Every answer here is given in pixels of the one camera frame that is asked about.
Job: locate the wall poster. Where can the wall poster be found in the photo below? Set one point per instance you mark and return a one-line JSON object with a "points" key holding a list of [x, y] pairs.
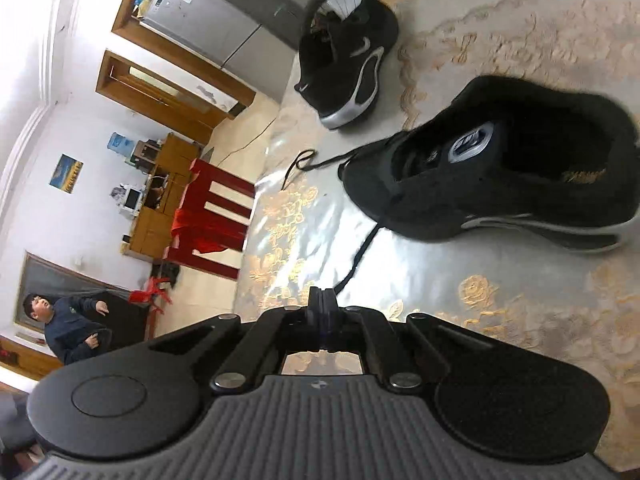
{"points": [[66, 172]]}

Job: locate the black sneaker with lace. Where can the black sneaker with lace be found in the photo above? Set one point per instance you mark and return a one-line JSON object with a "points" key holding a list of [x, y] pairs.
{"points": [[500, 200]]}

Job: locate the bicycle wheel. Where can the bicycle wheel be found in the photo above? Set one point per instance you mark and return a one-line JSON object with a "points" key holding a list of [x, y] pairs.
{"points": [[312, 7]]}

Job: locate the wooden desk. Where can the wooden desk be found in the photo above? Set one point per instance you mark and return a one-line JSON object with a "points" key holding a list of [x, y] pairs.
{"points": [[165, 200]]}

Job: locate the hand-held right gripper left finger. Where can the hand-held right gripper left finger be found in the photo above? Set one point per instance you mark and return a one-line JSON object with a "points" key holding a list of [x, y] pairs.
{"points": [[315, 320]]}

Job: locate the small white monitor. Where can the small white monitor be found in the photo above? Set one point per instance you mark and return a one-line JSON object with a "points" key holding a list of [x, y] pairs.
{"points": [[131, 200]]}

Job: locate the black sneaker with silver sole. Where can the black sneaker with silver sole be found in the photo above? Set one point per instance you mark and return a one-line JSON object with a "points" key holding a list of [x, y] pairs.
{"points": [[345, 75]]}

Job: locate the red plastic stool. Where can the red plastic stool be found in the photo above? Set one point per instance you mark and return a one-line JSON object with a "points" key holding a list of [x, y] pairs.
{"points": [[150, 292]]}

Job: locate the silver refrigerator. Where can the silver refrigerator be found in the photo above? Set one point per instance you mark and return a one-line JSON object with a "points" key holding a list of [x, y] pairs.
{"points": [[210, 20]]}

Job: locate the floral lace tablecloth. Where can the floral lace tablecloth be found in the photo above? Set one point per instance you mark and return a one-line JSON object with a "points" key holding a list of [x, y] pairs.
{"points": [[475, 35]]}

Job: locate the red chair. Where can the red chair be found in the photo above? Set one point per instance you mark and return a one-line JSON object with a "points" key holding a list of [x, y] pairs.
{"points": [[220, 195]]}

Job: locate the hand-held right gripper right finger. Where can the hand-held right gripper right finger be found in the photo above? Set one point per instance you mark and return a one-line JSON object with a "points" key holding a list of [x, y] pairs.
{"points": [[330, 320]]}

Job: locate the blue water dispenser bottle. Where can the blue water dispenser bottle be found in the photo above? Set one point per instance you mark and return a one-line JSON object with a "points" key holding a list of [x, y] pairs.
{"points": [[119, 142]]}

